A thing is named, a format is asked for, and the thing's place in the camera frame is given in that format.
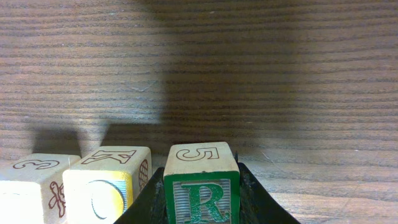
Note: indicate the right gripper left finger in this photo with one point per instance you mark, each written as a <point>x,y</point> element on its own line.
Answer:
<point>150,206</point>

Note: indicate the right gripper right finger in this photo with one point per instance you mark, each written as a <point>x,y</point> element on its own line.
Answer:
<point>256,204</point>

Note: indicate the yellow O block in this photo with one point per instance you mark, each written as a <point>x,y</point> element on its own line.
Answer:
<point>103,185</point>

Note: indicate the green R block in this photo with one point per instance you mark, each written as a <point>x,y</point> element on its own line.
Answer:
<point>201,184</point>

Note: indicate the yellow C block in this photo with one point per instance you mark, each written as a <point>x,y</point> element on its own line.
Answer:
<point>32,189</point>

